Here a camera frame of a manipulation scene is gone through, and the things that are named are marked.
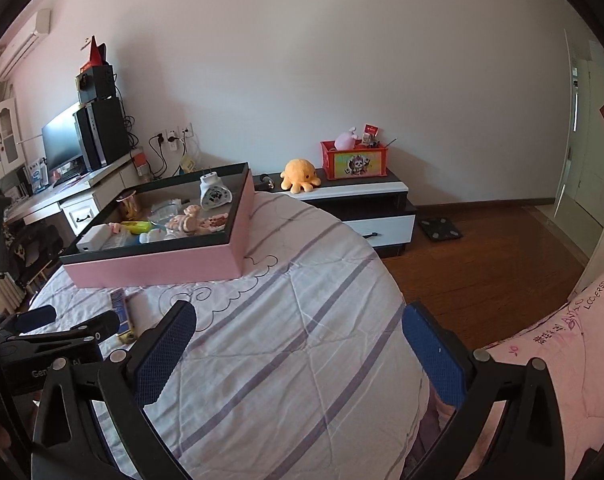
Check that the clear blue dish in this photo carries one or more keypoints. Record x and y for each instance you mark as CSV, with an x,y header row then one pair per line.
x,y
166,208

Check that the blue and white box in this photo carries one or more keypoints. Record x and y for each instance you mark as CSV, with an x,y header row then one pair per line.
x,y
36,174

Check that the pink storage box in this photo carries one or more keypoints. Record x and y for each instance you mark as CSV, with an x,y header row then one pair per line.
x,y
156,265

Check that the red storage crate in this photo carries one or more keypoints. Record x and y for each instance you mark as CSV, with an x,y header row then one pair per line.
x,y
354,162

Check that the dark slim box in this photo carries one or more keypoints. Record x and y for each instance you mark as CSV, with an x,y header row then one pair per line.
x,y
121,310

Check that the white desk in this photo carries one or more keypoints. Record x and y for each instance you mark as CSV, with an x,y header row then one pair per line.
x,y
96,185

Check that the white radiator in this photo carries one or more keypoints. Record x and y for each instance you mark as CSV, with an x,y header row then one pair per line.
x,y
9,294

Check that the rose gold can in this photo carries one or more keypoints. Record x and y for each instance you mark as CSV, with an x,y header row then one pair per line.
x,y
129,203

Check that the red card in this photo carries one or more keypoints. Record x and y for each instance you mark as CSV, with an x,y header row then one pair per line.
x,y
372,128

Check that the white hallway door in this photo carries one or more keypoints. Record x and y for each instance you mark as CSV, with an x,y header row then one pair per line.
x,y
599,160

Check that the red box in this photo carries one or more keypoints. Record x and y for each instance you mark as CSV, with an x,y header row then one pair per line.
x,y
95,52

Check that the black computer tower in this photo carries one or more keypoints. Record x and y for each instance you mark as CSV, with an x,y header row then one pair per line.
x,y
101,132

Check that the yellow octopus plush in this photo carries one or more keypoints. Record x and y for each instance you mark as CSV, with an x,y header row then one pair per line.
x,y
297,175

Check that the black speaker box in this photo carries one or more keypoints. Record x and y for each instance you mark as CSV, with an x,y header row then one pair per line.
x,y
97,82

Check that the small pink toy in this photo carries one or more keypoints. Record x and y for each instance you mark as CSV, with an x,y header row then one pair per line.
x,y
114,228

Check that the pink block figure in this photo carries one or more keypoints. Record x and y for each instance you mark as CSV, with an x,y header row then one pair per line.
x,y
216,220

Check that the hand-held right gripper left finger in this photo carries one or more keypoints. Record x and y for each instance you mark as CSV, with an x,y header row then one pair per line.
x,y
164,355

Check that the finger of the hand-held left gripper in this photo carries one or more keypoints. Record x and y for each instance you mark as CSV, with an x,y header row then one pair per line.
x,y
36,319
81,332

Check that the black office chair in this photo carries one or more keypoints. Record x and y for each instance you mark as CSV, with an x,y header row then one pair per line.
x,y
36,245

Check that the white bedroom door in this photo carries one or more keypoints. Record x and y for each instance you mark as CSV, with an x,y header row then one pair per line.
x,y
567,125

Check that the white robot toy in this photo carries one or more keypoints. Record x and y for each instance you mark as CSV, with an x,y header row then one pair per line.
x,y
214,191

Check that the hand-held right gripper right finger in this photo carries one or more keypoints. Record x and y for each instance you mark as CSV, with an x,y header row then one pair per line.
x,y
432,355

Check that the black and white cabinet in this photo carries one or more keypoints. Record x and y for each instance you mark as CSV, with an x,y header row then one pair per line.
x,y
362,210

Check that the yellow highlighter pen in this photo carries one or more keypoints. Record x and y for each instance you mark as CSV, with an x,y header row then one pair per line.
x,y
134,224

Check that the black keyboard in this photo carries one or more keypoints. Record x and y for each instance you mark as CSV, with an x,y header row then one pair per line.
x,y
66,176

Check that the small doll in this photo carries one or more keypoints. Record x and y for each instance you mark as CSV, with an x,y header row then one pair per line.
x,y
186,220

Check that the clear plastic case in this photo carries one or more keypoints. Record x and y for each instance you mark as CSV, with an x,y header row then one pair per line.
x,y
92,240

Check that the pink whale plush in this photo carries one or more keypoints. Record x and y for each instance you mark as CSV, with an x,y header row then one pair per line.
x,y
349,137

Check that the pink quilt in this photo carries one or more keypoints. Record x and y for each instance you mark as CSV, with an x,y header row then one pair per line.
x,y
557,360

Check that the yellow green bag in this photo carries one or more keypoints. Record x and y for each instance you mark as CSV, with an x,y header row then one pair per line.
x,y
186,162

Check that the white wall socket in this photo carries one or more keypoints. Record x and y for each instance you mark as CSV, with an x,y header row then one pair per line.
x,y
186,131
157,138
172,137

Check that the white air conditioner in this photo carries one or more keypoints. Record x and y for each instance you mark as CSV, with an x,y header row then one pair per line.
x,y
24,42

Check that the black bathroom scale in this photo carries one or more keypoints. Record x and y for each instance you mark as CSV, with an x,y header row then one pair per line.
x,y
439,230

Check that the black computer monitor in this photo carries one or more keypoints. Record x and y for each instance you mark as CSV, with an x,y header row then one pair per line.
x,y
61,142

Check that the row of books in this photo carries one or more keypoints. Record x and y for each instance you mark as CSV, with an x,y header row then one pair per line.
x,y
16,192

